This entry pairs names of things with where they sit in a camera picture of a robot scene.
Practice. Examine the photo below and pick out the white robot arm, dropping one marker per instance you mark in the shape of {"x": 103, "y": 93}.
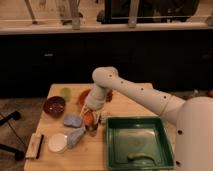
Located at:
{"x": 193, "y": 118}

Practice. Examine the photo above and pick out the blue-grey cloth lower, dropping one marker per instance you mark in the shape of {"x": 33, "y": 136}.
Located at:
{"x": 74, "y": 136}

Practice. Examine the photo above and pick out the dark red bowl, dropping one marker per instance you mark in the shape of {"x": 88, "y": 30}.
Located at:
{"x": 54, "y": 106}

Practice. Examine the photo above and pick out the green plastic tray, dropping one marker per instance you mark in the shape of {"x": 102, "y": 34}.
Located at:
{"x": 137, "y": 144}

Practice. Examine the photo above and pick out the blue-grey cloth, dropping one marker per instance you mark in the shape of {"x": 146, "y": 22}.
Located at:
{"x": 74, "y": 136}
{"x": 72, "y": 121}

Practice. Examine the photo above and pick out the black tripod leg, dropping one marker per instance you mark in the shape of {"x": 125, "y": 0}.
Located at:
{"x": 19, "y": 154}

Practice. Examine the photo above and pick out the red apple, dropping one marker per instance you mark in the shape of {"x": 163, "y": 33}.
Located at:
{"x": 88, "y": 118}

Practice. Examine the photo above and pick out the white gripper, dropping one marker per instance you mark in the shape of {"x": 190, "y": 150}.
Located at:
{"x": 95, "y": 101}

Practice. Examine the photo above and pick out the white round lid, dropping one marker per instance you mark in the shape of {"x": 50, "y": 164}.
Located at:
{"x": 57, "y": 143}

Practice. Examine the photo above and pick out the blue-grey cloth upper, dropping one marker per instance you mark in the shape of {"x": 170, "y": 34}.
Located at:
{"x": 72, "y": 121}

